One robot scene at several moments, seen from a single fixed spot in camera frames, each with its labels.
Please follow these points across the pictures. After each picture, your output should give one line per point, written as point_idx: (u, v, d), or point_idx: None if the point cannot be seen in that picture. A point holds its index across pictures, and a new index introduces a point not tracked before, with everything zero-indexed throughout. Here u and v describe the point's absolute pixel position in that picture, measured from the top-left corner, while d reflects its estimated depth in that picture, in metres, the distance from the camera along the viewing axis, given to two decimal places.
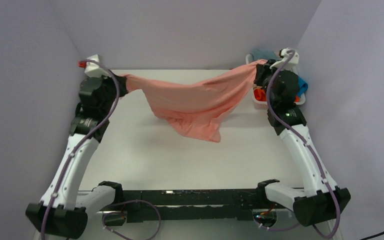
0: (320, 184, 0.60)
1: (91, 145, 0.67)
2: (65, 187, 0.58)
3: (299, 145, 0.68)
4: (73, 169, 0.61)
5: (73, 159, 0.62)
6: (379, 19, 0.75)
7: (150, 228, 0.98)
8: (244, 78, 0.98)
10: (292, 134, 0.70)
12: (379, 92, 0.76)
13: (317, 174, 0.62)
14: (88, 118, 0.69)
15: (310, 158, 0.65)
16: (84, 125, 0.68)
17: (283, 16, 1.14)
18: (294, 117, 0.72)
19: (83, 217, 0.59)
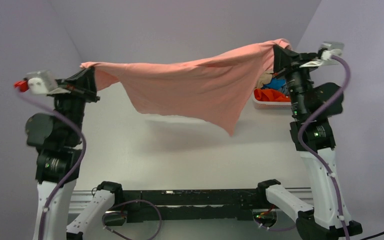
0: (335, 219, 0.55)
1: (69, 184, 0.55)
2: None
3: (322, 174, 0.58)
4: (53, 219, 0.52)
5: (48, 212, 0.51)
6: None
7: (152, 227, 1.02)
8: (256, 62, 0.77)
10: (316, 161, 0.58)
12: (383, 92, 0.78)
13: (335, 207, 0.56)
14: (53, 157, 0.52)
15: (331, 190, 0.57)
16: (51, 167, 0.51)
17: (282, 18, 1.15)
18: (323, 138, 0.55)
19: None
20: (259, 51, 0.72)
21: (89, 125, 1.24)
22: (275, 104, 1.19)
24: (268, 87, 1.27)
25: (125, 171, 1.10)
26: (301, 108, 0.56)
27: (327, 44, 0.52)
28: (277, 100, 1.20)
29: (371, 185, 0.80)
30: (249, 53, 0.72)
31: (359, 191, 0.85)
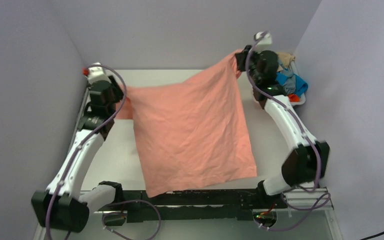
0: (301, 139, 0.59)
1: (97, 141, 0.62)
2: (71, 176, 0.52)
3: (281, 111, 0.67)
4: (79, 162, 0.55)
5: (80, 151, 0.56)
6: (380, 14, 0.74)
7: (151, 227, 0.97)
8: (229, 70, 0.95)
10: (274, 102, 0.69)
12: (379, 89, 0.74)
13: (298, 130, 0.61)
14: (95, 117, 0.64)
15: (289, 118, 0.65)
16: (91, 121, 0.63)
17: (286, 16, 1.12)
18: (276, 90, 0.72)
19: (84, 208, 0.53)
20: (227, 60, 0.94)
21: None
22: None
24: None
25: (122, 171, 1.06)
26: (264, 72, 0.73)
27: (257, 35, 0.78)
28: None
29: (368, 187, 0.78)
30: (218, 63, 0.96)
31: (358, 192, 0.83)
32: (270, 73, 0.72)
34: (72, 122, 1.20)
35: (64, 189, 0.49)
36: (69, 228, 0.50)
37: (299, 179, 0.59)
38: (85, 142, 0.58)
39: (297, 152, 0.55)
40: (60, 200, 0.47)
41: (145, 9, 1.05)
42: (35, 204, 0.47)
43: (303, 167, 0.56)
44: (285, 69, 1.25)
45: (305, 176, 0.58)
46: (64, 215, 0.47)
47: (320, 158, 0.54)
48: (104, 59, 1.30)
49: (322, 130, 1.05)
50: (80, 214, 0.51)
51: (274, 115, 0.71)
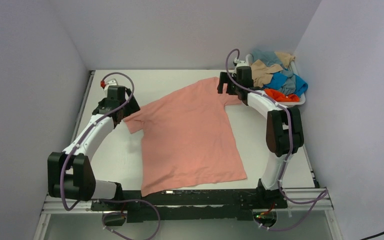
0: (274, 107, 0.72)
1: (108, 124, 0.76)
2: (86, 143, 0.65)
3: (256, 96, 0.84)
4: (94, 133, 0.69)
5: (94, 126, 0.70)
6: (381, 15, 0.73)
7: (150, 228, 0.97)
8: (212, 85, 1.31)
10: (251, 93, 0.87)
12: (379, 90, 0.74)
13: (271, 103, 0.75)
14: (107, 107, 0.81)
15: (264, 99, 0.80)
16: (103, 110, 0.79)
17: (285, 16, 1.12)
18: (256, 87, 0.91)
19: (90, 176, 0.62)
20: (211, 78, 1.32)
21: (87, 123, 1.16)
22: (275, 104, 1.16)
24: (269, 88, 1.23)
25: (122, 170, 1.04)
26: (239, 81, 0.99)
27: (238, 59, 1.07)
28: (277, 100, 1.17)
29: (368, 188, 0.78)
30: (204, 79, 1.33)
31: (358, 192, 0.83)
32: (246, 79, 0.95)
34: (72, 122, 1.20)
35: (79, 151, 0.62)
36: (76, 195, 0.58)
37: (280, 144, 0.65)
38: (99, 122, 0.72)
39: (271, 113, 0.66)
40: (74, 160, 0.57)
41: (145, 10, 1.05)
42: (52, 164, 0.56)
43: (279, 127, 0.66)
44: (285, 69, 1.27)
45: (283, 138, 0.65)
46: (75, 173, 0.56)
47: (290, 118, 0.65)
48: (104, 59, 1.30)
49: (322, 130, 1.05)
50: (87, 179, 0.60)
51: (256, 105, 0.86)
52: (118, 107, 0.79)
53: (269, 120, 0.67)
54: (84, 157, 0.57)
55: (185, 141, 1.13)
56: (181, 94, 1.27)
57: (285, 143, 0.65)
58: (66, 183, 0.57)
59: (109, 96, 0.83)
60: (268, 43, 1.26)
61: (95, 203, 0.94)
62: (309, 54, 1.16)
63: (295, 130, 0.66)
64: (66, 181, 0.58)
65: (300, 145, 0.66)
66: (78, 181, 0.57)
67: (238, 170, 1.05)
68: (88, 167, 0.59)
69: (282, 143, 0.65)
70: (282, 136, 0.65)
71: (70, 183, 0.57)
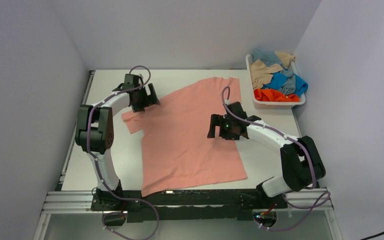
0: (284, 140, 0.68)
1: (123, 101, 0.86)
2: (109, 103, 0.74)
3: (260, 130, 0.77)
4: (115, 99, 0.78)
5: (115, 96, 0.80)
6: (381, 15, 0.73)
7: (150, 227, 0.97)
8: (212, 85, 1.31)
10: (253, 126, 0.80)
12: (379, 90, 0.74)
13: (279, 136, 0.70)
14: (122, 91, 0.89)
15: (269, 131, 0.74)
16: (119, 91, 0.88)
17: (285, 16, 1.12)
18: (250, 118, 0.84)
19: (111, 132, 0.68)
20: (211, 78, 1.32)
21: None
22: (275, 104, 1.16)
24: (269, 88, 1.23)
25: (122, 170, 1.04)
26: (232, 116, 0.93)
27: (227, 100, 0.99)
28: (277, 100, 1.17)
29: (367, 188, 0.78)
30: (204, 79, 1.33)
31: (358, 192, 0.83)
32: (238, 112, 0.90)
34: (72, 122, 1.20)
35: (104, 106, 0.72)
36: (100, 142, 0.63)
37: (303, 180, 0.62)
38: (119, 94, 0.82)
39: (285, 151, 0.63)
40: (101, 109, 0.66)
41: (145, 10, 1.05)
42: (82, 112, 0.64)
43: (297, 162, 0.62)
44: (285, 69, 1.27)
45: (305, 174, 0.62)
46: (102, 119, 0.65)
47: (306, 152, 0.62)
48: (104, 60, 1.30)
49: (322, 130, 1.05)
50: (109, 131, 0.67)
51: (260, 138, 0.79)
52: (130, 89, 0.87)
53: (285, 158, 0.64)
54: (110, 108, 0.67)
55: (186, 141, 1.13)
56: (181, 94, 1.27)
57: (308, 178, 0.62)
58: (92, 131, 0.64)
59: (126, 81, 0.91)
60: (268, 43, 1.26)
61: (94, 203, 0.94)
62: (309, 54, 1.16)
63: (315, 162, 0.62)
64: (91, 129, 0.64)
65: (324, 175, 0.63)
66: (103, 127, 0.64)
67: (237, 172, 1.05)
68: (110, 118, 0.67)
69: (305, 179, 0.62)
70: (303, 173, 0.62)
71: (95, 131, 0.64)
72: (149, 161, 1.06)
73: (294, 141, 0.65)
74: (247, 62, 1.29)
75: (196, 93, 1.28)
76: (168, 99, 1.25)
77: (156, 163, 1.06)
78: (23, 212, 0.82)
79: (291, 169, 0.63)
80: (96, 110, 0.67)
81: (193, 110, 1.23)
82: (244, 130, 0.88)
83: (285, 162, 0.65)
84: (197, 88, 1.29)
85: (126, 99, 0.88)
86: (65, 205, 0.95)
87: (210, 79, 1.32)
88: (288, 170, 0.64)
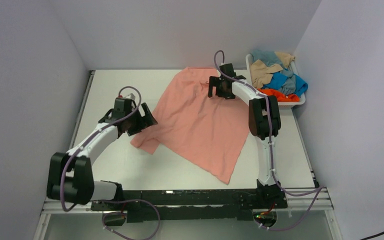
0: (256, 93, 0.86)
1: (112, 134, 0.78)
2: (90, 147, 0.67)
3: (242, 87, 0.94)
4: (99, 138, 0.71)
5: (100, 133, 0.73)
6: (381, 16, 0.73)
7: (150, 227, 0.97)
8: (189, 77, 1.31)
10: (236, 83, 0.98)
12: (379, 90, 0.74)
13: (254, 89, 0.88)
14: (113, 118, 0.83)
15: (247, 88, 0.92)
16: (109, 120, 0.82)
17: (285, 16, 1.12)
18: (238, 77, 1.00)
19: (91, 183, 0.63)
20: (187, 71, 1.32)
21: (86, 123, 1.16)
22: None
24: (269, 88, 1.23)
25: (122, 170, 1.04)
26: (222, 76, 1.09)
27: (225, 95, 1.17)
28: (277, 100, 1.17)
29: (367, 187, 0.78)
30: (180, 73, 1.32)
31: (357, 192, 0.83)
32: (230, 72, 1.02)
34: (72, 122, 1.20)
35: (82, 153, 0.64)
36: (74, 197, 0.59)
37: (261, 128, 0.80)
38: (104, 129, 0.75)
39: (252, 102, 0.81)
40: (76, 161, 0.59)
41: (145, 10, 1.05)
42: (55, 164, 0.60)
43: (259, 112, 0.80)
44: (285, 69, 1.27)
45: (263, 123, 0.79)
46: (76, 174, 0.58)
47: (268, 106, 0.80)
48: (104, 59, 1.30)
49: (322, 130, 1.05)
50: (87, 185, 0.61)
51: (241, 93, 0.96)
52: (119, 119, 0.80)
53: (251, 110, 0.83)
54: (86, 159, 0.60)
55: (198, 135, 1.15)
56: (169, 94, 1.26)
57: (265, 127, 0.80)
58: (65, 185, 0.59)
59: (116, 107, 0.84)
60: (269, 43, 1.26)
61: (94, 203, 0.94)
62: (309, 54, 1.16)
63: (273, 116, 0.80)
64: (65, 183, 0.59)
65: (277, 128, 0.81)
66: (77, 182, 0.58)
67: (239, 168, 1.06)
68: (87, 172, 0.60)
69: (263, 127, 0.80)
70: (262, 122, 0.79)
71: (69, 184, 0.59)
72: (171, 162, 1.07)
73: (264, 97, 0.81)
74: (247, 62, 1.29)
75: (185, 87, 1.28)
76: (161, 101, 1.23)
77: (181, 162, 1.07)
78: (23, 211, 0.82)
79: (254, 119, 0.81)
80: (73, 159, 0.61)
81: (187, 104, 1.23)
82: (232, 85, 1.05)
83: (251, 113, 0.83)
84: (180, 83, 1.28)
85: (115, 131, 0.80)
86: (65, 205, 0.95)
87: (186, 71, 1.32)
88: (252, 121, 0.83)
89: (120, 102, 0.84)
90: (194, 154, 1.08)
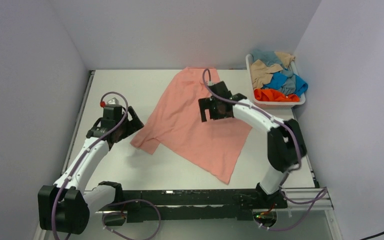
0: (271, 123, 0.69)
1: (103, 147, 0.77)
2: (78, 173, 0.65)
3: (247, 111, 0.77)
4: (86, 162, 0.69)
5: (88, 153, 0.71)
6: (381, 16, 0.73)
7: (150, 228, 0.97)
8: (189, 76, 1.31)
10: (238, 106, 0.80)
12: (379, 90, 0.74)
13: (266, 119, 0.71)
14: (102, 128, 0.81)
15: (256, 114, 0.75)
16: (98, 131, 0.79)
17: (285, 16, 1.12)
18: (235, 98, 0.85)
19: (85, 211, 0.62)
20: (187, 70, 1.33)
21: (86, 123, 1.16)
22: (275, 104, 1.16)
24: (269, 88, 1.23)
25: (121, 170, 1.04)
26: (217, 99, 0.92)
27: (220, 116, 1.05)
28: (277, 100, 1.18)
29: (367, 187, 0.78)
30: (180, 73, 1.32)
31: (358, 192, 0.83)
32: (223, 91, 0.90)
34: (72, 122, 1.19)
35: (71, 184, 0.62)
36: (68, 226, 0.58)
37: (288, 160, 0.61)
38: (93, 147, 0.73)
39: (270, 133, 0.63)
40: (67, 193, 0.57)
41: (145, 10, 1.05)
42: (44, 199, 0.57)
43: (282, 142, 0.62)
44: (285, 69, 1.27)
45: (289, 154, 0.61)
46: (69, 205, 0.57)
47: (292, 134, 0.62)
48: (104, 59, 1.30)
49: (323, 130, 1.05)
50: (82, 213, 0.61)
51: (245, 118, 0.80)
52: (111, 128, 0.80)
53: (270, 139, 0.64)
54: (77, 191, 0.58)
55: (198, 135, 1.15)
56: (168, 94, 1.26)
57: (292, 159, 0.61)
58: (58, 215, 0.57)
59: (106, 116, 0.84)
60: (269, 43, 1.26)
61: None
62: (309, 54, 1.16)
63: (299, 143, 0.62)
64: (57, 213, 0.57)
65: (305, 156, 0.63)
66: (70, 212, 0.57)
67: (239, 168, 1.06)
68: (79, 202, 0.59)
69: (290, 160, 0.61)
70: (288, 153, 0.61)
71: (61, 214, 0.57)
72: (171, 162, 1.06)
73: (280, 123, 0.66)
74: (247, 62, 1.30)
75: (185, 87, 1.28)
76: (161, 101, 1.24)
77: (181, 162, 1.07)
78: (23, 212, 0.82)
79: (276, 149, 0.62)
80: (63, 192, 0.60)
81: (187, 104, 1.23)
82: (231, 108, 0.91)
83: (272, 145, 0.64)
84: (180, 83, 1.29)
85: (105, 145, 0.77)
86: None
87: (185, 71, 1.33)
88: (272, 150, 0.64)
89: (110, 110, 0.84)
90: (194, 153, 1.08)
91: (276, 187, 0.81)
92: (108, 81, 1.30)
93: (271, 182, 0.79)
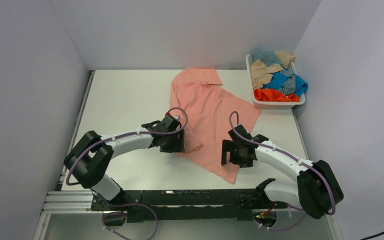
0: (299, 167, 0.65)
1: (144, 141, 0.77)
2: (120, 142, 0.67)
3: (270, 154, 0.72)
4: (130, 140, 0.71)
5: (136, 135, 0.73)
6: (382, 16, 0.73)
7: (150, 227, 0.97)
8: (189, 77, 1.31)
10: (261, 148, 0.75)
12: (380, 90, 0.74)
13: (293, 162, 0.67)
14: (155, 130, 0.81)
15: (281, 156, 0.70)
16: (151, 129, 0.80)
17: (286, 16, 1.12)
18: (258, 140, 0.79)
19: (101, 173, 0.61)
20: (186, 71, 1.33)
21: (86, 123, 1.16)
22: (275, 104, 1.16)
24: (268, 88, 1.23)
25: (122, 170, 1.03)
26: (238, 139, 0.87)
27: (246, 164, 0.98)
28: (277, 100, 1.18)
29: (367, 187, 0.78)
30: (179, 74, 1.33)
31: (357, 192, 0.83)
32: (242, 134, 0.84)
34: (72, 122, 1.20)
35: (111, 143, 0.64)
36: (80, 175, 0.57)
37: (323, 207, 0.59)
38: (141, 134, 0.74)
39: (302, 178, 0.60)
40: (101, 148, 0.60)
41: (145, 10, 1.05)
42: (85, 139, 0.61)
43: (316, 189, 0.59)
44: (285, 69, 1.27)
45: (324, 200, 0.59)
46: (95, 158, 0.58)
47: (325, 179, 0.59)
48: (104, 59, 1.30)
49: (323, 130, 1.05)
50: (98, 173, 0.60)
51: (268, 160, 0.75)
52: (159, 133, 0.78)
53: (302, 185, 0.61)
54: (110, 151, 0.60)
55: (200, 135, 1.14)
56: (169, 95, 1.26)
57: (327, 204, 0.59)
58: (80, 160, 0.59)
59: (162, 121, 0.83)
60: (269, 43, 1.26)
61: (94, 203, 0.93)
62: (309, 55, 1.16)
63: (332, 187, 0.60)
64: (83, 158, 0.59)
65: (340, 200, 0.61)
66: (92, 164, 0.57)
67: (238, 168, 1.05)
68: (103, 163, 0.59)
69: (324, 205, 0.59)
70: (322, 198, 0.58)
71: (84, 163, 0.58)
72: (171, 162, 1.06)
73: (311, 168, 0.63)
74: (247, 62, 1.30)
75: (185, 87, 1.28)
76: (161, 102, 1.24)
77: (181, 162, 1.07)
78: (23, 212, 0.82)
79: (309, 195, 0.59)
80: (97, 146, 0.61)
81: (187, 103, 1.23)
82: (252, 152, 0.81)
83: (304, 190, 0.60)
84: (180, 83, 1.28)
85: (148, 142, 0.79)
86: (64, 205, 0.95)
87: (185, 71, 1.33)
88: (305, 198, 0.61)
89: (167, 123, 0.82)
90: (196, 154, 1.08)
91: (279, 199, 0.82)
92: (108, 81, 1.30)
93: (279, 192, 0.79)
